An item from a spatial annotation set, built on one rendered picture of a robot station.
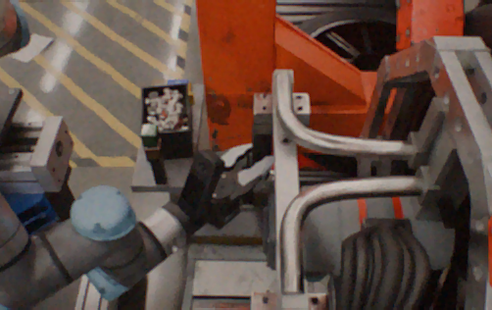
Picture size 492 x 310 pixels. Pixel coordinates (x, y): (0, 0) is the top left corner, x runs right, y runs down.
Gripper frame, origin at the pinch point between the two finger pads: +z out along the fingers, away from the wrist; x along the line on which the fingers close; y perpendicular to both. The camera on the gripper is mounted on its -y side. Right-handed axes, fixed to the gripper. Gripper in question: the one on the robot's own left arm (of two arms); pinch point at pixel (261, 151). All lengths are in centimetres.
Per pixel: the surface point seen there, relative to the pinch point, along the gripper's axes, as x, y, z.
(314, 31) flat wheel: -47, 33, 75
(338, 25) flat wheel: -44, 33, 85
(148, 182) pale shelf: -36, 38, -7
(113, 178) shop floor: -81, 83, -2
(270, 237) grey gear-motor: -3.1, 43.8, 7.6
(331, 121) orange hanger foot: -5.8, 18.1, 31.0
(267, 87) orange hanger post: -17.3, 7.4, 19.3
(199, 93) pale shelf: -55, 38, 27
